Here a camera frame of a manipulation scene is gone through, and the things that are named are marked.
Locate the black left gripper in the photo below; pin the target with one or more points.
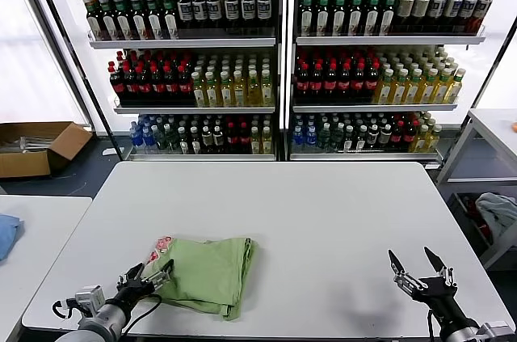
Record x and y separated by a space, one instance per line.
133 292

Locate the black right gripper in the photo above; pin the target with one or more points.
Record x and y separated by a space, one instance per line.
438 293

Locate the green printed t-shirt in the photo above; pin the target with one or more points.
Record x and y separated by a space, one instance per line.
210 273

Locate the grey laundry bin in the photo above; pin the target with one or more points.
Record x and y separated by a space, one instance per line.
460 212

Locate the red cloth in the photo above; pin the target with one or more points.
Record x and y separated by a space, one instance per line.
484 230

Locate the pale grey-blue cloth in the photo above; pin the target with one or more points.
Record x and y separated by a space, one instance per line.
498 212

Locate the white floor scrap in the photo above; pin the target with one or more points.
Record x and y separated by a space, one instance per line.
108 151

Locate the small blue drink bottle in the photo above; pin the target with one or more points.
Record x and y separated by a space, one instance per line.
298 138
310 138
148 140
136 140

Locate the small green water bottle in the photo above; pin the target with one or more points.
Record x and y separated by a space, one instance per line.
336 138
161 140
324 138
172 140

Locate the blue folded cloth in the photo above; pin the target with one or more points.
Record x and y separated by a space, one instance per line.
8 237

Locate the small dark bottle white cap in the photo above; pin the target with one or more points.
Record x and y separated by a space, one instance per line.
183 142
349 139
373 136
361 138
385 136
218 140
195 142
207 140

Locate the small red cap cola bottle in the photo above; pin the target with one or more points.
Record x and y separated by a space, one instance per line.
244 140
410 136
232 140
398 136

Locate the brown cardboard box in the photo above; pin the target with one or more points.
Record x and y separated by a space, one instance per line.
24 164

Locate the white metal side table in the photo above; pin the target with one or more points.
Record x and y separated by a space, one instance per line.
493 125

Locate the clear plastic packets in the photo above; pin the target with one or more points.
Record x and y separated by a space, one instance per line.
28 144

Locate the grey metal shelf unit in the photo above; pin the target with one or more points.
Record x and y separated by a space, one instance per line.
383 40
182 43

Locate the green cap tea bottle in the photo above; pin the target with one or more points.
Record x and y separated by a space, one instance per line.
170 26
124 26
95 26
110 26
339 18
307 18
140 26
155 26
355 18
371 18
322 18
387 18

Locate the dark bottle beige label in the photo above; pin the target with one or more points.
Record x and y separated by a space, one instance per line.
405 8
421 8

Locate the dark bottle blue white label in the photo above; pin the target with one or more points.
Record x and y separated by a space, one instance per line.
200 10
263 8
214 9
185 10
468 8
248 9
437 8
232 9
453 8

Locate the reddish tea bottle white cap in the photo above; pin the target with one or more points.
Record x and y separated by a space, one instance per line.
482 10

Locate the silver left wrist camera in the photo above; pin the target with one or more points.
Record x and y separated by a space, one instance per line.
89 296

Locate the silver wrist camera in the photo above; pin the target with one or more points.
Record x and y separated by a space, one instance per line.
89 296
497 332

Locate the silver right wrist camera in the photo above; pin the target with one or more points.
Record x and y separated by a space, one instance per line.
497 332

